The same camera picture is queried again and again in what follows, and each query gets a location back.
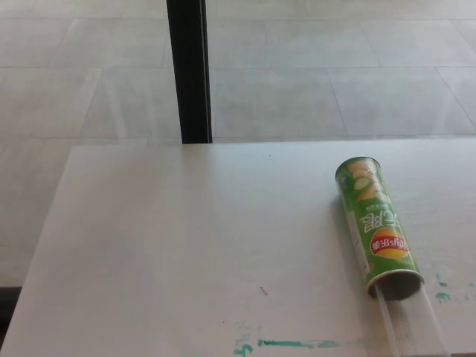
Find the green chips can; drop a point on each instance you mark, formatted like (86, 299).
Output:
(375, 223)

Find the clear plastic chips tray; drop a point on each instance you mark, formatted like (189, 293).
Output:
(413, 327)

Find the black vertical window frame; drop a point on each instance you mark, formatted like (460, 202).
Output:
(189, 70)

